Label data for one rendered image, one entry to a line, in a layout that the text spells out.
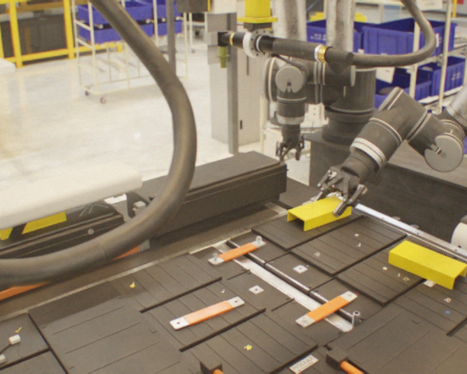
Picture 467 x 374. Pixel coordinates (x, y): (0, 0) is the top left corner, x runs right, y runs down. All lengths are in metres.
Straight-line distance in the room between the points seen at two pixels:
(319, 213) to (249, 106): 3.68
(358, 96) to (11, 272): 1.84
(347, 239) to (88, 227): 0.61
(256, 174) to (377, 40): 2.31
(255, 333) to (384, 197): 1.32
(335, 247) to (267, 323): 0.33
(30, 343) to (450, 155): 1.11
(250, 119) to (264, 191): 3.58
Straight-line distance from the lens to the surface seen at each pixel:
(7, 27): 11.02
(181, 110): 0.66
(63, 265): 0.55
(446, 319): 1.06
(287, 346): 0.94
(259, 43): 1.44
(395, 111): 1.43
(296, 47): 1.34
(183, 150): 0.63
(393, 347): 0.96
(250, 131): 5.03
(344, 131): 2.26
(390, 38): 3.50
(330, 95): 2.23
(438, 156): 1.46
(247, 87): 4.90
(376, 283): 1.13
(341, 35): 2.01
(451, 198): 2.04
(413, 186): 2.10
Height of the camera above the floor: 1.62
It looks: 24 degrees down
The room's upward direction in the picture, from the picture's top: 1 degrees counter-clockwise
